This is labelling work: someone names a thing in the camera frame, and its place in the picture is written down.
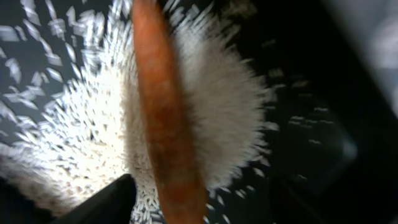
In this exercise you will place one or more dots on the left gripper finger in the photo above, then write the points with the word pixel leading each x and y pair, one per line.
pixel 111 205

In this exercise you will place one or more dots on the pile of white rice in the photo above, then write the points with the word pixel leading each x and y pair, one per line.
pixel 70 112

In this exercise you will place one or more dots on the black plastic waste bin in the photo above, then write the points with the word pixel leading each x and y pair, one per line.
pixel 334 157

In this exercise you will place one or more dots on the orange carrot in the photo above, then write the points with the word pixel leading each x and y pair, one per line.
pixel 177 175

